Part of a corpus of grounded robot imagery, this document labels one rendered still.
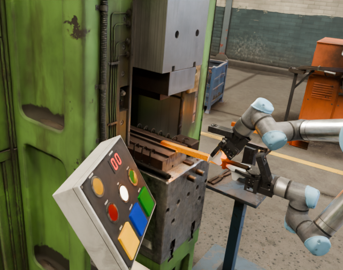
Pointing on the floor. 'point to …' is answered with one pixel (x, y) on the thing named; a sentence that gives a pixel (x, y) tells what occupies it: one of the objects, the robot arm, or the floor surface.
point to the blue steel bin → (215, 82)
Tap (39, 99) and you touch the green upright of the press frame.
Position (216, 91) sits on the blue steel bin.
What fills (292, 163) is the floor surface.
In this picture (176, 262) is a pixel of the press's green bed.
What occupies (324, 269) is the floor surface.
